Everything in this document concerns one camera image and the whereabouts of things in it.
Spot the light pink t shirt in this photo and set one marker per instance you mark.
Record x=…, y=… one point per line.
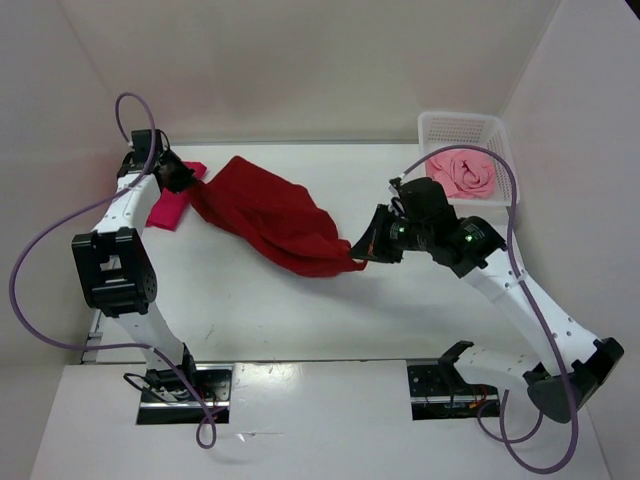
x=463, y=173

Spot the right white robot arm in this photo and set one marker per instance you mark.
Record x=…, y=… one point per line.
x=568, y=363

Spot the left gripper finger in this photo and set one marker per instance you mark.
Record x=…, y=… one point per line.
x=177, y=182
x=171, y=166

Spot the dark red t shirt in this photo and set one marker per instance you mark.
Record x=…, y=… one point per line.
x=277, y=218

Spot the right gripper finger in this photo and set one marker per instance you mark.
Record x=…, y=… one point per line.
x=378, y=231
x=371, y=253

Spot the magenta t shirt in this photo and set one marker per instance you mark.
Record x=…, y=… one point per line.
x=167, y=212

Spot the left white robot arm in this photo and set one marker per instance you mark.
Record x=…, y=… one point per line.
x=116, y=274

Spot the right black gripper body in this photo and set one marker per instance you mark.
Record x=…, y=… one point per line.
x=407, y=235

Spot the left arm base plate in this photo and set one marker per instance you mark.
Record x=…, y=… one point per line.
x=210, y=395

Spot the white plastic basket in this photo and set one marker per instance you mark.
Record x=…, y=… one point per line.
x=437, y=129

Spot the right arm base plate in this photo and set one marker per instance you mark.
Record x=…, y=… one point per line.
x=432, y=398

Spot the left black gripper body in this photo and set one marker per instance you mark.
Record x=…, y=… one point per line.
x=160, y=160

